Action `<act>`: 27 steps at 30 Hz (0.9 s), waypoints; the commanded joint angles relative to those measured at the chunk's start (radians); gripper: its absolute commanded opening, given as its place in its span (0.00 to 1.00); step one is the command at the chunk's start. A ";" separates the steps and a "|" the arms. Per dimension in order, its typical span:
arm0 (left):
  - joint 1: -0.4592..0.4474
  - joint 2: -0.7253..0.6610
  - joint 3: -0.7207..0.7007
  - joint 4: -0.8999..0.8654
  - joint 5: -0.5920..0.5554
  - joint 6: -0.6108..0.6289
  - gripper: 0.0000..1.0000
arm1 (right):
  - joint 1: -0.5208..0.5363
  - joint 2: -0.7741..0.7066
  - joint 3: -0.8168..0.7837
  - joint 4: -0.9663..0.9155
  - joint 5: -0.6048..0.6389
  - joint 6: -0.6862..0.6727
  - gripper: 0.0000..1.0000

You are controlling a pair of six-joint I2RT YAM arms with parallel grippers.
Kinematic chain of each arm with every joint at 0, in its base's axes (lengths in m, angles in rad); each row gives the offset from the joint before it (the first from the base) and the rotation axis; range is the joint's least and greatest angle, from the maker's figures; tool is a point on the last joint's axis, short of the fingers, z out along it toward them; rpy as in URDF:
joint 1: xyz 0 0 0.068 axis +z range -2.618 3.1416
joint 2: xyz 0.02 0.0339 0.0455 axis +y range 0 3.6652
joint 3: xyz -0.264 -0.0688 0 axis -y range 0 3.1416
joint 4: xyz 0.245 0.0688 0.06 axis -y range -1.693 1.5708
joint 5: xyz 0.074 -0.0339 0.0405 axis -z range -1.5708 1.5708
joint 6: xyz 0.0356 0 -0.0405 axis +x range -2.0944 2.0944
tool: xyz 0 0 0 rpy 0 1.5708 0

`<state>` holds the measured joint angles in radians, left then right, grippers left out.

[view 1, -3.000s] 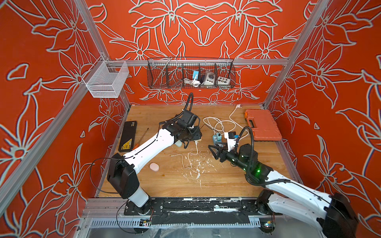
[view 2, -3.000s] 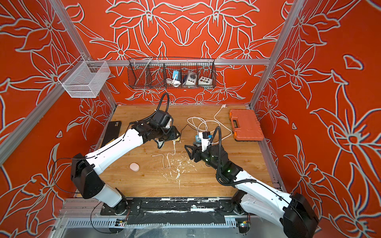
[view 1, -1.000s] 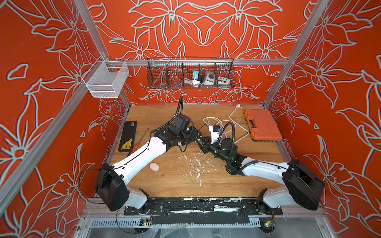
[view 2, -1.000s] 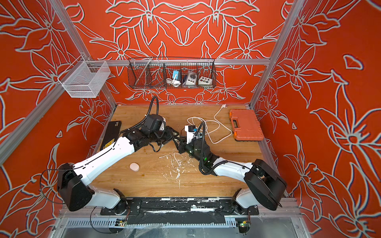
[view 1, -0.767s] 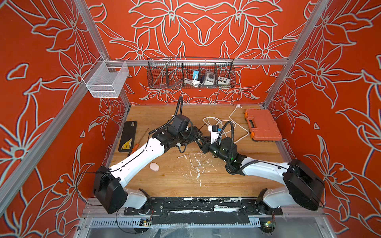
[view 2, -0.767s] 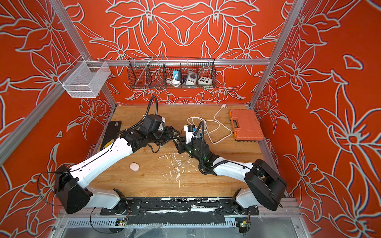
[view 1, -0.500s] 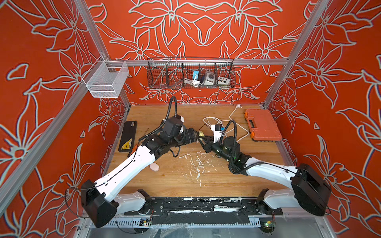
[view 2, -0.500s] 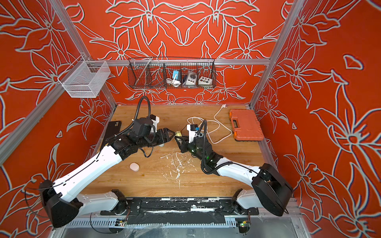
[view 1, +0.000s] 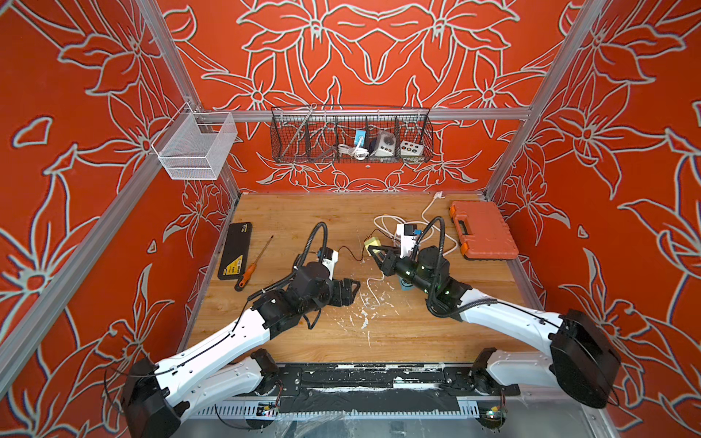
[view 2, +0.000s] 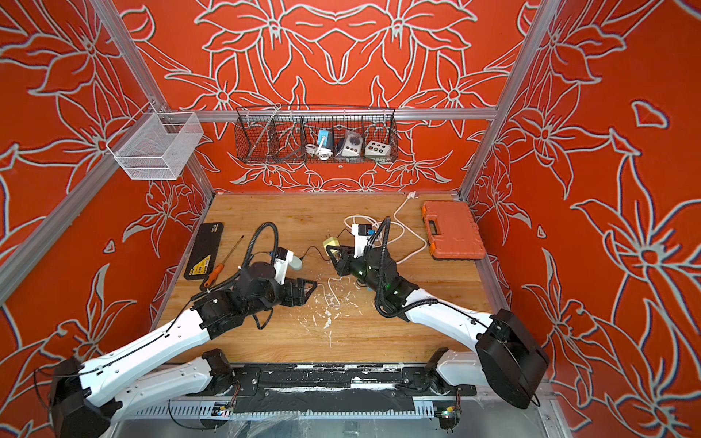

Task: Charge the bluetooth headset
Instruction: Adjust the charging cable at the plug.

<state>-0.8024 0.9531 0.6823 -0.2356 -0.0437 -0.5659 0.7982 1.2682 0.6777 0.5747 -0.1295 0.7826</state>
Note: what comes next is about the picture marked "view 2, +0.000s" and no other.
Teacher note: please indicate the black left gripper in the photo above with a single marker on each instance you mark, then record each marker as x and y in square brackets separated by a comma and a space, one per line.
[292, 285]

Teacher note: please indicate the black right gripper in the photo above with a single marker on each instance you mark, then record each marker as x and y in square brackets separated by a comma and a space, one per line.
[345, 265]

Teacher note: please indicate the yellow plug adapter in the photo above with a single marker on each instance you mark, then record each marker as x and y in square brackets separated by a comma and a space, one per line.
[330, 241]

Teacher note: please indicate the white bluetooth headset case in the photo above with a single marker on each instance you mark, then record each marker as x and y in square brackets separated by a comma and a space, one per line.
[295, 263]

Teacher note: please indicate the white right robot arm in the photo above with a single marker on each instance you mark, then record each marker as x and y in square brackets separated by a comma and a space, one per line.
[508, 358]

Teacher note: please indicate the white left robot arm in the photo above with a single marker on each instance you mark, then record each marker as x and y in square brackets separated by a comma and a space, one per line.
[87, 397]

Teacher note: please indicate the black flat tool case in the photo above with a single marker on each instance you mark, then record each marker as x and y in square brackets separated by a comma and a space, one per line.
[201, 261]

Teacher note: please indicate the white power strip in basket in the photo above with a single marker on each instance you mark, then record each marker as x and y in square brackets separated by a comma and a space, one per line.
[351, 145]

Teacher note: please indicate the orange plastic tool case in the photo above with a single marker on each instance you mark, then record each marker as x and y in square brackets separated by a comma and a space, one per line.
[452, 231]

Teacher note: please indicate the white socket cube in basket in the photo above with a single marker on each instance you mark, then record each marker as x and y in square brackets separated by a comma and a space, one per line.
[378, 151]

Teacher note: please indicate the blue box in basket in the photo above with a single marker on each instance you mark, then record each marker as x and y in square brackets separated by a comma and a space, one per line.
[323, 140]

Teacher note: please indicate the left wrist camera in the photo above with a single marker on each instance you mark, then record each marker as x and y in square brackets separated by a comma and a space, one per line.
[281, 262]

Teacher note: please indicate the orange handled screwdriver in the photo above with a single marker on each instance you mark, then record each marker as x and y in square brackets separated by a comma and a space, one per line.
[214, 275]

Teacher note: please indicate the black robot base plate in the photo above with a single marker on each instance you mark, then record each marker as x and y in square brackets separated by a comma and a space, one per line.
[393, 390]

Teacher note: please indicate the black wire wall basket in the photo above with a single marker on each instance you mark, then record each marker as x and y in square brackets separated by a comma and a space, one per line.
[288, 134]

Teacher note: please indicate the clear plastic wall bin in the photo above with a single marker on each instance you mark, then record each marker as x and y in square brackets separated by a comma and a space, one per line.
[154, 149]

